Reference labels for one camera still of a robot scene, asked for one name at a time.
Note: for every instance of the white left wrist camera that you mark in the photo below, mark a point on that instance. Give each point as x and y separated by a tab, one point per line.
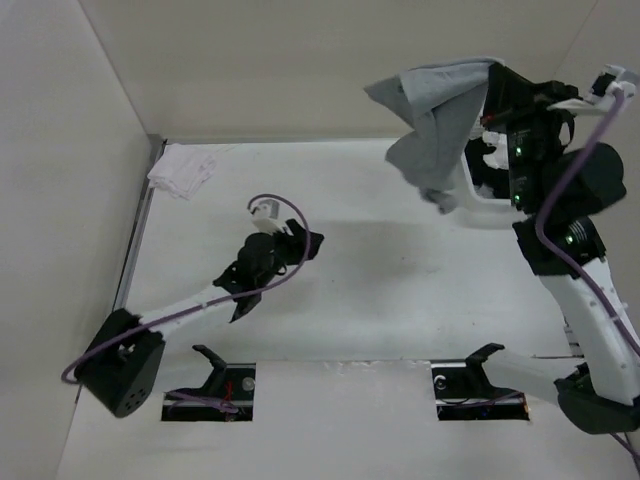
265	216

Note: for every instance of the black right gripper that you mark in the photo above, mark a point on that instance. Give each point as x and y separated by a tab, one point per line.
510	97

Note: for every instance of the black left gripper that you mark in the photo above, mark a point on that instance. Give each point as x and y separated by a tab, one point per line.
302	244

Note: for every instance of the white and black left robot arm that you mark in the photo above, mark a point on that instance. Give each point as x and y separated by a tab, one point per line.
122	363

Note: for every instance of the folded white tank top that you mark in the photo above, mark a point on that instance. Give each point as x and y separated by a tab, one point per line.
181	170

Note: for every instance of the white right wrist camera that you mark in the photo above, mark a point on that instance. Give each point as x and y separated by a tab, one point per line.
601	96

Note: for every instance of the black garment in basket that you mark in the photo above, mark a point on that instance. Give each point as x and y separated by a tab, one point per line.
497	180

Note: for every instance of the crumpled white tank top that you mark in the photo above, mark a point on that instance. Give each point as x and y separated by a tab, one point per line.
497	157

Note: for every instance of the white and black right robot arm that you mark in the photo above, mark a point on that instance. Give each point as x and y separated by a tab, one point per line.
561	174

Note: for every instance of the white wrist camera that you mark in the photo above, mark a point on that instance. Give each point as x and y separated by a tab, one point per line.
265	216
601	96

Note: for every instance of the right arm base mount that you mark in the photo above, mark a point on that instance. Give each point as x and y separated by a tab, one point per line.
463	392

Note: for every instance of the grey tank top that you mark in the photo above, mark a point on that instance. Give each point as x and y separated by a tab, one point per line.
440	102

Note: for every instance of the white plastic laundry basket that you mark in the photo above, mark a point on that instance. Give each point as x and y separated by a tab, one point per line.
479	208

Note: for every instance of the metal table edge rail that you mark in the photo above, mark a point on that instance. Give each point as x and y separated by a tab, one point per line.
157	144

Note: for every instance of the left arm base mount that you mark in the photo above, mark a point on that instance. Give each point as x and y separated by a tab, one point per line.
225	395

